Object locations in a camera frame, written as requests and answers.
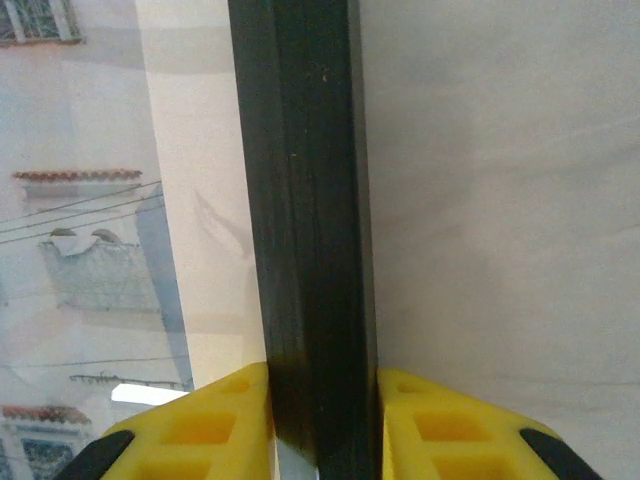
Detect white picture mat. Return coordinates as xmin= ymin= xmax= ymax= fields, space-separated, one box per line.
xmin=133 ymin=0 xmax=281 ymax=480

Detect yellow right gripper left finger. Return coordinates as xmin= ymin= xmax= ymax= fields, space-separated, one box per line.
xmin=64 ymin=362 xmax=277 ymax=480

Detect blue and white street photo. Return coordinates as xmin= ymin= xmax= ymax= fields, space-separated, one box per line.
xmin=0 ymin=0 xmax=197 ymax=480

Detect black picture frame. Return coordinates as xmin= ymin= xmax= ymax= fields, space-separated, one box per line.
xmin=227 ymin=0 xmax=382 ymax=480

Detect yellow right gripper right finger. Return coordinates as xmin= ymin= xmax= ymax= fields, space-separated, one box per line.
xmin=376 ymin=368 xmax=604 ymax=480

